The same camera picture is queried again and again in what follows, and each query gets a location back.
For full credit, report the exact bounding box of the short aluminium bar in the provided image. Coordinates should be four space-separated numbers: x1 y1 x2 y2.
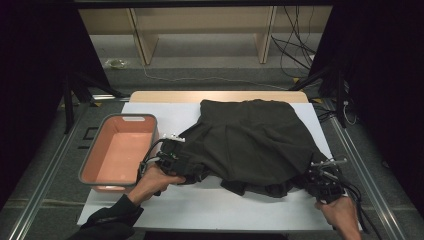
90 93 132 102

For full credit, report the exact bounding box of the aluminium floor rail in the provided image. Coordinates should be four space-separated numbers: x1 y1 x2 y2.
6 99 98 240
321 99 408 240

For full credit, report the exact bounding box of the crumpled clear plastic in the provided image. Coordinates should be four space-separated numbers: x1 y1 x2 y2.
104 58 128 70

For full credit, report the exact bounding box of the black tripod stand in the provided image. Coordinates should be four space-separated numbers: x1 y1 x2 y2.
61 71 126 134
288 59 349 129

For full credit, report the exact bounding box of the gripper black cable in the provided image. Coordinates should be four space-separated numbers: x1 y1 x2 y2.
339 179 371 234
137 138 166 183

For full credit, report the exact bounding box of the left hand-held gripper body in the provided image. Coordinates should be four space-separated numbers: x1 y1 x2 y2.
155 134 188 177

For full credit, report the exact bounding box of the beige wooden shelf unit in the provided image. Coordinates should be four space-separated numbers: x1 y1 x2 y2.
79 5 333 66

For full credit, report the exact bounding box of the person's right hand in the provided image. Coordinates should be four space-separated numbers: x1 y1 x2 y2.
314 196 359 233

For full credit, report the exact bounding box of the tangle of black cables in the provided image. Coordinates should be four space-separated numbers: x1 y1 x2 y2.
270 5 318 79

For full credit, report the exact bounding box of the orange basket with grey rim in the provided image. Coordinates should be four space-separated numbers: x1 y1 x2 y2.
78 113 160 194

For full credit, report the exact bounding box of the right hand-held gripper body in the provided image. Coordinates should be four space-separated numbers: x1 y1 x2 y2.
305 158 348 205

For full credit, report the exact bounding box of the dark pleated skirt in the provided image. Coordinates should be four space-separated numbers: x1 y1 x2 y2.
173 98 334 198

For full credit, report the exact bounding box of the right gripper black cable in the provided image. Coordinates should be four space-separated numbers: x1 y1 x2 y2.
339 179 371 234

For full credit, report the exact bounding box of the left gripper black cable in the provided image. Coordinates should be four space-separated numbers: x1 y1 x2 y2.
137 138 166 183

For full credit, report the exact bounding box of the black curtain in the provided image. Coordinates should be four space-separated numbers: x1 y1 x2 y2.
0 0 111 211
308 0 424 214

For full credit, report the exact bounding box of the person's left hand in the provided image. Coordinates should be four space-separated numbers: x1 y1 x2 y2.
128 164 186 206

